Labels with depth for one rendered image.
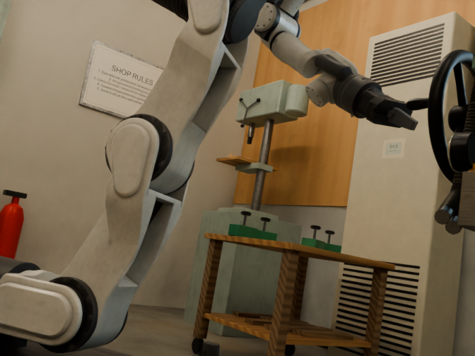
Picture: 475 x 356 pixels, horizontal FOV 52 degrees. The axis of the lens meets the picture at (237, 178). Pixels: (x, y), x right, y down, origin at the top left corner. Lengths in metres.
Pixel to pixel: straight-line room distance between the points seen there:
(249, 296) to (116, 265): 2.00
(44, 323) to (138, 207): 0.27
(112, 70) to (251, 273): 1.68
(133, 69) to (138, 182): 2.72
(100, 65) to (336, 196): 1.80
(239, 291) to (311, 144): 1.18
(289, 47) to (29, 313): 0.85
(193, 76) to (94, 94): 2.50
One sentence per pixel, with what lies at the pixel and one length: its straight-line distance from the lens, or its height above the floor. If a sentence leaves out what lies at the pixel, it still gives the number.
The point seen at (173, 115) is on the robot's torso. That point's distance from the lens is 0.99.
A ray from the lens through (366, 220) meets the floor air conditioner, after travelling 2.63.
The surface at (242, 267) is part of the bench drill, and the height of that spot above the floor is 0.39.
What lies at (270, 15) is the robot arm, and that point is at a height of 1.06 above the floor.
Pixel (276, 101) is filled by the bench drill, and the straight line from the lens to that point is 3.12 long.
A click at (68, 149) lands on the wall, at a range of 3.38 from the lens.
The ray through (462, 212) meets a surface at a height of 0.56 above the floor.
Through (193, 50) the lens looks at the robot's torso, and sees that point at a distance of 1.00.
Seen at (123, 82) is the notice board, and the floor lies 1.49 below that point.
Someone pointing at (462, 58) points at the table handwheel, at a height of 0.92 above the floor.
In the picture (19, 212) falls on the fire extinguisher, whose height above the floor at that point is 0.48.
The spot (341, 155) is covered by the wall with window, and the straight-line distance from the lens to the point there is 3.23.
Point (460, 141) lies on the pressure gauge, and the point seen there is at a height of 0.67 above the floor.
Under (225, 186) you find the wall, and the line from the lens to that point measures 3.94.
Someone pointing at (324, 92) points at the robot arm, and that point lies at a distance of 1.19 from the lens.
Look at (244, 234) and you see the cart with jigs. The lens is 2.08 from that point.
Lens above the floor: 0.44
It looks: 9 degrees up
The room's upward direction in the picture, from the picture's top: 10 degrees clockwise
